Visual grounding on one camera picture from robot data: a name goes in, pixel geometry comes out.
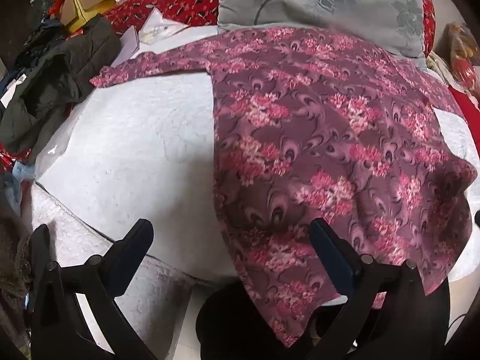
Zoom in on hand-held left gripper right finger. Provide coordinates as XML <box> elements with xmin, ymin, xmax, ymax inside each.
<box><xmin>307</xmin><ymin>217</ymin><xmax>450</xmax><ymax>360</ymax></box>

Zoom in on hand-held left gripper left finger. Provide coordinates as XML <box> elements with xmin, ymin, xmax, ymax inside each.
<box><xmin>29</xmin><ymin>218</ymin><xmax>158</xmax><ymax>360</ymax></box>

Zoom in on purple floral garment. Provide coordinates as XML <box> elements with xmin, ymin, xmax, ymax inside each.
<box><xmin>89</xmin><ymin>26</ymin><xmax>479</xmax><ymax>349</ymax></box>

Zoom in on white quilted bed cover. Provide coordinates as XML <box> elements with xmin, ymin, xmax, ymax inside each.
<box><xmin>30</xmin><ymin>25</ymin><xmax>480</xmax><ymax>360</ymax></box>

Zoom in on grey fuzzy cloth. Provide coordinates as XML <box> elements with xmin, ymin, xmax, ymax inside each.
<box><xmin>0</xmin><ymin>212</ymin><xmax>36</xmax><ymax>299</ymax></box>

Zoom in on light blue cloth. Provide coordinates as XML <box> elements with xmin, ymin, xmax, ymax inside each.
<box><xmin>10</xmin><ymin>160</ymin><xmax>39</xmax><ymax>216</ymax></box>

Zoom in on dark olive jacket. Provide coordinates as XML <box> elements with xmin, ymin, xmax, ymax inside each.
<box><xmin>0</xmin><ymin>14</ymin><xmax>122</xmax><ymax>154</ymax></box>

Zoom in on white envelope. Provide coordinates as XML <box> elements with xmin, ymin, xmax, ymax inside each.
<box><xmin>112</xmin><ymin>25</ymin><xmax>142</xmax><ymax>66</ymax></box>

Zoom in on clear bag with paper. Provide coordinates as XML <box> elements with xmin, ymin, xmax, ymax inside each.
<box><xmin>138</xmin><ymin>7</ymin><xmax>191</xmax><ymax>46</ymax></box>

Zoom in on plastic-wrapped doll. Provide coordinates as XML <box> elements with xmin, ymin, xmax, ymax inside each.
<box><xmin>437</xmin><ymin>22</ymin><xmax>480</xmax><ymax>96</ymax></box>

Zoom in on yellow box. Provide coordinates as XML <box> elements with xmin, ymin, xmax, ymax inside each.
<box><xmin>69</xmin><ymin>0</ymin><xmax>117</xmax><ymax>34</ymax></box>

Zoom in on grey floral blanket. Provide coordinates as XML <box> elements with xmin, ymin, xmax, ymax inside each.
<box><xmin>215</xmin><ymin>0</ymin><xmax>436</xmax><ymax>70</ymax></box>

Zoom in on red patterned blanket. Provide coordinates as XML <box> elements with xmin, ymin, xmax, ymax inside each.
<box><xmin>101</xmin><ymin>0</ymin><xmax>437</xmax><ymax>46</ymax></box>

